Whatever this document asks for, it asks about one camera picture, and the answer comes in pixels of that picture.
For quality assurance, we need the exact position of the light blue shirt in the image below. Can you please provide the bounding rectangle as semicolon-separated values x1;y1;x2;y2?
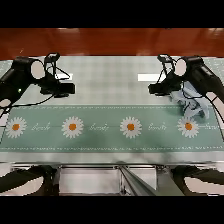
169;80;211;120

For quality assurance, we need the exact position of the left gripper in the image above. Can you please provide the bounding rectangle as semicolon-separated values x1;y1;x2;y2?
39;80;76;99

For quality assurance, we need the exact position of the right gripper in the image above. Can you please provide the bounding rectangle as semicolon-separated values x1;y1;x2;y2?
147;75;184;97

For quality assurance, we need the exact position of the black cable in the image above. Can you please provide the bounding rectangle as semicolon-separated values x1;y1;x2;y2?
213;99;224;129
0;93;56;118

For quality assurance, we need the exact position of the silver frame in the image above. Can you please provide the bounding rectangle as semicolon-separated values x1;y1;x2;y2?
0;161;224;197

